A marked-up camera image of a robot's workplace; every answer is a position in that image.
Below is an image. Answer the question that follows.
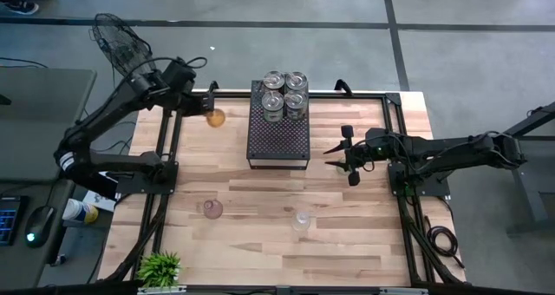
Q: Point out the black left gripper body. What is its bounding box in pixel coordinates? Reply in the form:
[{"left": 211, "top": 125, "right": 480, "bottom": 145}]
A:
[{"left": 184, "top": 90, "right": 217, "bottom": 119}]

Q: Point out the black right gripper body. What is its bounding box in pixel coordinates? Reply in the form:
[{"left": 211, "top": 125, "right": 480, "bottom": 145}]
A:
[{"left": 341, "top": 124, "right": 385, "bottom": 187}]

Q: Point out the amber glass candlestick holder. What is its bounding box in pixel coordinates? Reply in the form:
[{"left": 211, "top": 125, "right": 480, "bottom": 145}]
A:
[{"left": 205, "top": 108, "right": 227, "bottom": 129}]

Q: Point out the clear glass candlestick holder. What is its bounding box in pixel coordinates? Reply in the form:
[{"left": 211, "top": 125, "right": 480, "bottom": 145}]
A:
[{"left": 292, "top": 211, "right": 312, "bottom": 233}]

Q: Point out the clear glass jar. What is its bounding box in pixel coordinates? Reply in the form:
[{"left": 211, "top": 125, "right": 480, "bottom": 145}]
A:
[{"left": 261, "top": 89, "right": 286, "bottom": 123}]

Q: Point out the silver candle tin orange label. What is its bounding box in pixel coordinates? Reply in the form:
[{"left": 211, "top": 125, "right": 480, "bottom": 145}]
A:
[{"left": 263, "top": 70, "right": 286, "bottom": 93}]

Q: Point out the pink glass candlestick holder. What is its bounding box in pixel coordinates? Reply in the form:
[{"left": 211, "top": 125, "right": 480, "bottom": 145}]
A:
[{"left": 202, "top": 198, "right": 225, "bottom": 220}]

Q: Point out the black perforated metal shelf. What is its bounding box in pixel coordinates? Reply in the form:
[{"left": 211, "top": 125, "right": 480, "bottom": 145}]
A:
[{"left": 245, "top": 79, "right": 311, "bottom": 171}]

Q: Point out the black floor fan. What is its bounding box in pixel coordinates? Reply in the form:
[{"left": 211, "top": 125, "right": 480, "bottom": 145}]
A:
[{"left": 89, "top": 11, "right": 160, "bottom": 97}]

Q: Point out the white paper booklet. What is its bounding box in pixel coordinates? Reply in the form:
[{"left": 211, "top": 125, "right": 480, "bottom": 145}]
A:
[{"left": 82, "top": 189, "right": 117, "bottom": 213}]

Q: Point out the white canister yellow lid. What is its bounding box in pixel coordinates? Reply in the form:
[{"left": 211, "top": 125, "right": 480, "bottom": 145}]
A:
[{"left": 62, "top": 198, "right": 100, "bottom": 226}]

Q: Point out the grey desk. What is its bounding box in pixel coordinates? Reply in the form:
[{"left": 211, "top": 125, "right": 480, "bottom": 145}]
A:
[{"left": 0, "top": 67, "right": 99, "bottom": 290}]

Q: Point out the small green potted plant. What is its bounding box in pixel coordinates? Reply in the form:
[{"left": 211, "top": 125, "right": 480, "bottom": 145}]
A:
[{"left": 135, "top": 250, "right": 183, "bottom": 290}]

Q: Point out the black metal stand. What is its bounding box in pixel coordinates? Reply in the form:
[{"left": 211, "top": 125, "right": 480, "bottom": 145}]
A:
[{"left": 476, "top": 102, "right": 555, "bottom": 235}]

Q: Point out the black computer mouse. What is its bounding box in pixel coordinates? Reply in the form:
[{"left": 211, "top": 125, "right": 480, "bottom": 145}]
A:
[{"left": 23, "top": 204, "right": 56, "bottom": 249}]

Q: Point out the person's shoe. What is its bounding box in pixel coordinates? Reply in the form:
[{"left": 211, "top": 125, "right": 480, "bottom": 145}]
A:
[{"left": 0, "top": 0, "right": 40, "bottom": 16}]

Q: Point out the black keyboard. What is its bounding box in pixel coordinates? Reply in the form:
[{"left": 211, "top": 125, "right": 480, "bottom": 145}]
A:
[{"left": 0, "top": 194, "right": 23, "bottom": 247}]

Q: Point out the black aluminium table frame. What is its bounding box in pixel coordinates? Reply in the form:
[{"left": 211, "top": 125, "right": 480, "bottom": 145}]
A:
[{"left": 103, "top": 89, "right": 467, "bottom": 287}]

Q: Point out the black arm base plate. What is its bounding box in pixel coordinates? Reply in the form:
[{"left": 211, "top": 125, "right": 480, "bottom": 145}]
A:
[
  {"left": 388, "top": 162, "right": 452, "bottom": 199},
  {"left": 115, "top": 172, "right": 178, "bottom": 196}
]

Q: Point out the black coiled cable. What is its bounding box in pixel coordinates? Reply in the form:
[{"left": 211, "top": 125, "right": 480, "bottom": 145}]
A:
[{"left": 424, "top": 214, "right": 466, "bottom": 270}]

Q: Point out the aluminium extrusion rail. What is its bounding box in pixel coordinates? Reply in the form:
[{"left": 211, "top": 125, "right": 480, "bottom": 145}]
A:
[
  {"left": 137, "top": 285, "right": 187, "bottom": 295},
  {"left": 379, "top": 287, "right": 430, "bottom": 295}
]

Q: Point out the black floor cable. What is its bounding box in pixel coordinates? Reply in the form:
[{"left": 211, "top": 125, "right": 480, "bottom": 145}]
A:
[{"left": 0, "top": 56, "right": 49, "bottom": 69}]

